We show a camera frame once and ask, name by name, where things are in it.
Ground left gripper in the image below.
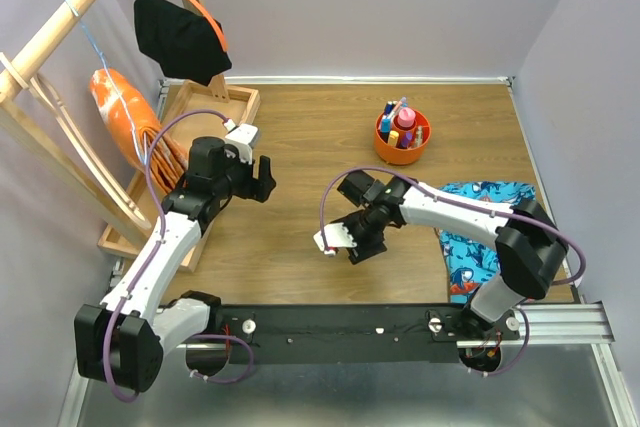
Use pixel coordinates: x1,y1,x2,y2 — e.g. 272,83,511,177
214,143,277,202

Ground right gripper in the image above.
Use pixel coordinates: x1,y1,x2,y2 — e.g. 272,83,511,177
334,205,386,265

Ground yellow cap pink highlighter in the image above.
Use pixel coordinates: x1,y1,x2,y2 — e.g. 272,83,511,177
387,131,399,147

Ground purple cap black highlighter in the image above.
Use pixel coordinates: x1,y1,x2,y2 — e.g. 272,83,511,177
400,132,413,149

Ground orange round organizer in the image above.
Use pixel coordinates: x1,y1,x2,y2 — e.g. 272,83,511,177
373,109,432,166

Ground blue cap black highlighter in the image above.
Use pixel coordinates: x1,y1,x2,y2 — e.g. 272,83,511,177
379,117,392,135

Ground pink cap glue stick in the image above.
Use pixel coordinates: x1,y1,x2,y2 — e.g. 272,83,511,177
395,107,416,132

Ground blue cap white marker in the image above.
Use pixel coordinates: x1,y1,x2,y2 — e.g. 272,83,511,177
382,101,395,118

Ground pink cap white marker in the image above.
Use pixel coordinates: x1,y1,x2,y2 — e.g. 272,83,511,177
389,97,407,119

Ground small beige eraser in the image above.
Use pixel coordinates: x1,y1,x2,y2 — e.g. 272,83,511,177
413,126,424,148

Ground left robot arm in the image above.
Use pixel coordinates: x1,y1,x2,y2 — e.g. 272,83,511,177
74,124,276,403

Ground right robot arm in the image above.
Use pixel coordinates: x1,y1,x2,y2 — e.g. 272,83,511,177
314,170,569,339

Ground blue shark print shorts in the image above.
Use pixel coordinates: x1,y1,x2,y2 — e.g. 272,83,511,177
435,181,536,304

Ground orange tie-dye cloth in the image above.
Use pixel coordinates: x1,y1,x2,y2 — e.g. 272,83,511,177
89,68,188,194

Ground black cloth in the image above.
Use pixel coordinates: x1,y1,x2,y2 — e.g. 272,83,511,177
133,0,232,86

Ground wooden clothes rack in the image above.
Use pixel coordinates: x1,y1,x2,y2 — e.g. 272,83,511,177
1,0,227,247

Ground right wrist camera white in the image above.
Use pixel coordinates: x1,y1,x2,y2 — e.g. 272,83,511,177
313,222,357,256

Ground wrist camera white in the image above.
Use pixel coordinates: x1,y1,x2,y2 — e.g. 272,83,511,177
313,222,357,256
224,123,260,164

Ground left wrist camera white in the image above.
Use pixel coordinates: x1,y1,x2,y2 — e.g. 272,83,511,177
224,123,260,164

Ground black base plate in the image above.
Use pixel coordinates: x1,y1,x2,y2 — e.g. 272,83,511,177
186,303,520,376

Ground aluminium rail frame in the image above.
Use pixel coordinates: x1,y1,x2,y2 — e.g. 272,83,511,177
60,303,639,426

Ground blue wire hanger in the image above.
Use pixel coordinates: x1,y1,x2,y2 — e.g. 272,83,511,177
64,0,147,166

